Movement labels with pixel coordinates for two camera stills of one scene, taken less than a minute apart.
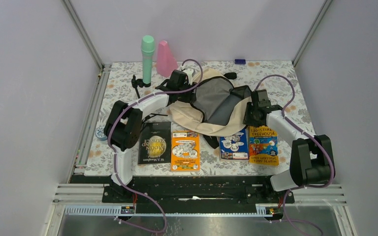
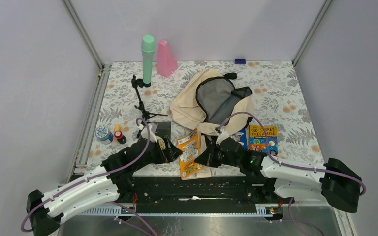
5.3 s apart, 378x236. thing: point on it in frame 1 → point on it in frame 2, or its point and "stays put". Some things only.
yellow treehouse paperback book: [263, 145] stays put
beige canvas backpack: [218, 109] stays put
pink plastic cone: [166, 62] stays put
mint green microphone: [147, 48] stays put
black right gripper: [247, 121] → [207, 158]
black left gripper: [190, 97] → [168, 155]
